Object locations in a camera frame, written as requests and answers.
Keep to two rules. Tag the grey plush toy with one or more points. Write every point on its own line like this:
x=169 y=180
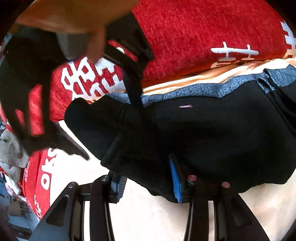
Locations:
x=13 y=156

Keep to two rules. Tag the cream sofa seat cover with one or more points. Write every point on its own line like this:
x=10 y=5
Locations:
x=141 y=216

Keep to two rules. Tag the red blanket with white lettering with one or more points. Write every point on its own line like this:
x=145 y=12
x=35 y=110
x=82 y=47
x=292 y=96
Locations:
x=182 y=35

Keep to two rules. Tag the black pants with grey waistband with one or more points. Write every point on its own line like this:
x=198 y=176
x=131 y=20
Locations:
x=241 y=131

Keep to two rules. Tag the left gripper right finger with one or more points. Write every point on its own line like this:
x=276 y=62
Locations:
x=233 y=219

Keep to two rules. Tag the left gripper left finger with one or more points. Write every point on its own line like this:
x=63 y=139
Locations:
x=64 y=220

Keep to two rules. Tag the person's right hand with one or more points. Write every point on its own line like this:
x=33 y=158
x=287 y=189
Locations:
x=75 y=17

